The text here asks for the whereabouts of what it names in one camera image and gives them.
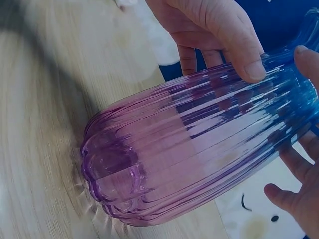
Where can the person's right hand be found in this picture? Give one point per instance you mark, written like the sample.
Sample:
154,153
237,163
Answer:
302,189

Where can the person's left hand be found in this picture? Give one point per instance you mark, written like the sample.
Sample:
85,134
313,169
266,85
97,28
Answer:
199,22

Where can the person's right fingers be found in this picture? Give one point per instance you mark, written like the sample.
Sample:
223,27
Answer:
299,174

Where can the person's right thumb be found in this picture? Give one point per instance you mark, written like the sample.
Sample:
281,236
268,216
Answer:
307,64

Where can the person's left thumb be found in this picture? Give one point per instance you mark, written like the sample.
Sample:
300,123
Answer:
245,49

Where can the pink and blue ribbed glass vase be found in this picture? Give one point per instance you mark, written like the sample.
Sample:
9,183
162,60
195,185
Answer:
174,139

